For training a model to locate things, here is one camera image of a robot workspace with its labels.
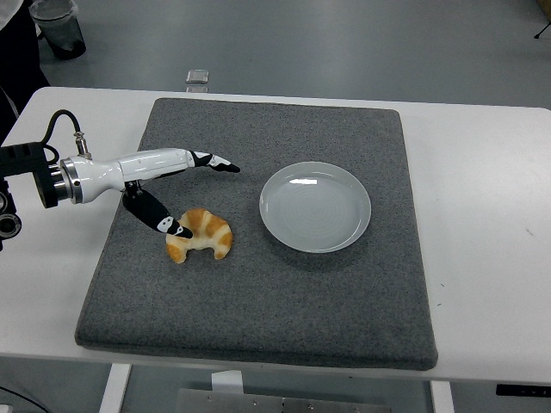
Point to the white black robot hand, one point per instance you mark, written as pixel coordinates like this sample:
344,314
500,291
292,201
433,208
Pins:
142,168

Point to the golden croissant bread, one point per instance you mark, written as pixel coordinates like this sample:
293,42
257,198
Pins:
215,236

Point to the pale grey round plate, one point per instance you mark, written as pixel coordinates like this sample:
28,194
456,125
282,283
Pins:
314,208

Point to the grey metal plate with screws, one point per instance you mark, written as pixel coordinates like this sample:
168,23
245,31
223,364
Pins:
275,403

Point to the dark bin with clear liner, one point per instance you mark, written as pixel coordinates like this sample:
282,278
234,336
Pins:
60,30

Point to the grey felt mat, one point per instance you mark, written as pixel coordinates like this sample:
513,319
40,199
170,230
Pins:
258,301

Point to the white table leg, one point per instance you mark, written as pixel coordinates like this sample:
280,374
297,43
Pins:
115,387
442,398

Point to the white paper label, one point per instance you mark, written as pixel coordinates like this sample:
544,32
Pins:
227,382

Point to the black tripod leg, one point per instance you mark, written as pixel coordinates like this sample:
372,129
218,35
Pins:
543,30

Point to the black table control box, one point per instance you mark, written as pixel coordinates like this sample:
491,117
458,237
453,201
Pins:
523,390

